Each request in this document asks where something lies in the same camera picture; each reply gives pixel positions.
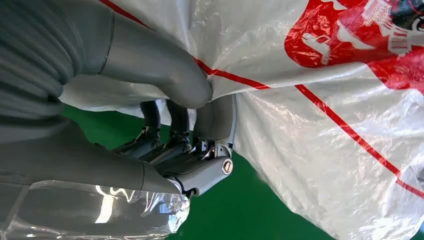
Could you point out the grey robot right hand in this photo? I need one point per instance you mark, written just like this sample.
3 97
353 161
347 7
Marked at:
155 56

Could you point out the green conveyor belt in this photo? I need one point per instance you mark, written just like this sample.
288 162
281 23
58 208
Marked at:
232 212

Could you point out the clear plastic film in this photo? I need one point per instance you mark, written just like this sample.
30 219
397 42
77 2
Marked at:
99 212

